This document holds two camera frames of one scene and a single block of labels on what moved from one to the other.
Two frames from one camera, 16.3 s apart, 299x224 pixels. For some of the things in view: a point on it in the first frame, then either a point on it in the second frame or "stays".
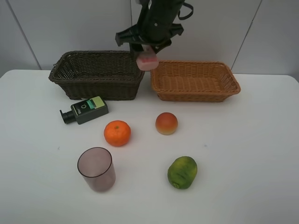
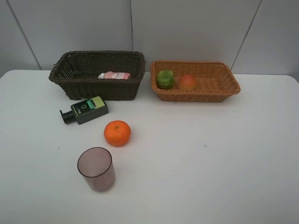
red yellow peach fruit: (166, 123) → (187, 82)
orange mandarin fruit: (117, 133) stays
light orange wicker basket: (200, 81) stays
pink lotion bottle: (147, 60) → (112, 75)
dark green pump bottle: (85, 110) stays
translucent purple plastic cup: (96, 164) stays
